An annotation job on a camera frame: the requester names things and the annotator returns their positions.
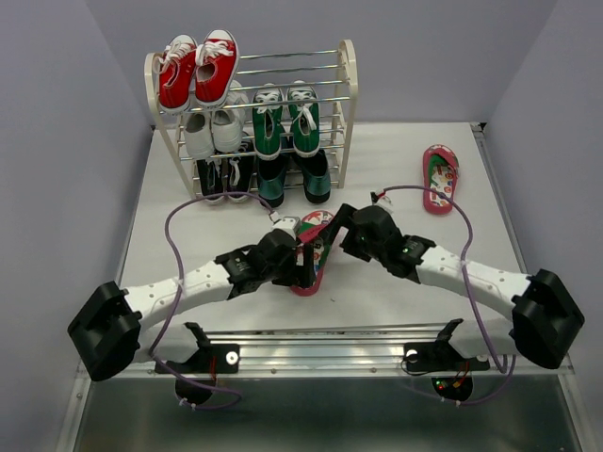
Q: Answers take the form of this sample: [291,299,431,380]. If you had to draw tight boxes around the pink flip flop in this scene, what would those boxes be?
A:
[290,210,334,297]
[422,144,460,216]

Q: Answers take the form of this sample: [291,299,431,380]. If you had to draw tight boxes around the dark green loafer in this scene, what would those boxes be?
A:
[256,155,288,208]
[293,149,331,204]

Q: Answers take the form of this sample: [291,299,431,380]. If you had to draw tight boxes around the green canvas sneaker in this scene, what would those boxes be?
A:
[286,80,320,158]
[252,83,284,161]

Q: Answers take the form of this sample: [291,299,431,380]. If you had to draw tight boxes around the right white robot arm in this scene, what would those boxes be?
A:
[317,204,585,369]

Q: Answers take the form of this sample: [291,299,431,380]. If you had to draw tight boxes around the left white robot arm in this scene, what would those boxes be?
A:
[67,229,316,381]

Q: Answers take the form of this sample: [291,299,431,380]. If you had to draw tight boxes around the cream metal shoe shelf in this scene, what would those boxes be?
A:
[143,39,359,197]

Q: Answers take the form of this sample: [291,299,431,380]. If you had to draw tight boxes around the right black canvas sneaker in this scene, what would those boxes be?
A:
[227,137,255,192]

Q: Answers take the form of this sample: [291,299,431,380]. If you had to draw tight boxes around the black canvas sneaker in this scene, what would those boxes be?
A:
[196,158,224,204]
[227,137,255,192]

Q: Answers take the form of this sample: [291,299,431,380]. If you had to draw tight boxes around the left black canvas sneaker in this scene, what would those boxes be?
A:
[196,158,224,204]

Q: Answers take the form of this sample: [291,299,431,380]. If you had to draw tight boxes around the left white leather sneaker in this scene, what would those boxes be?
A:
[184,113,214,160]

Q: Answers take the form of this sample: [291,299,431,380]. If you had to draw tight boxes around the white leather sneaker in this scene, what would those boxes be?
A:
[184,113,214,160]
[211,80,249,153]

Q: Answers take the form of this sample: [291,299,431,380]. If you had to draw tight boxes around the right white leather sneaker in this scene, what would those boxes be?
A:
[211,80,249,153]

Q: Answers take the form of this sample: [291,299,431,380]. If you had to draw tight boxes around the right red canvas sneaker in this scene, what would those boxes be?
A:
[194,29,240,108]

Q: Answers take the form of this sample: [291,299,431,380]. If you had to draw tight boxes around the red canvas sneaker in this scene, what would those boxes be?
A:
[153,34,197,114]
[194,29,240,108]

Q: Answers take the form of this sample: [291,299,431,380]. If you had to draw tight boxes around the left red canvas sneaker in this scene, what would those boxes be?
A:
[153,34,197,114]

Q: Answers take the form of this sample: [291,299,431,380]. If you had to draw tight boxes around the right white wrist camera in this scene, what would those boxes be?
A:
[370,190,394,214]

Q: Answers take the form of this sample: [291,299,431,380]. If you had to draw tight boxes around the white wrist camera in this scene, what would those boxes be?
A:
[370,190,394,214]
[269,212,302,240]

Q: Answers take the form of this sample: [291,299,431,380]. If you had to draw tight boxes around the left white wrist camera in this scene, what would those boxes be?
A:
[269,212,302,240]

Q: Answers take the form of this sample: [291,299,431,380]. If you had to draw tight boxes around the aluminium mounting rail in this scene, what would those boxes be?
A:
[77,322,576,382]

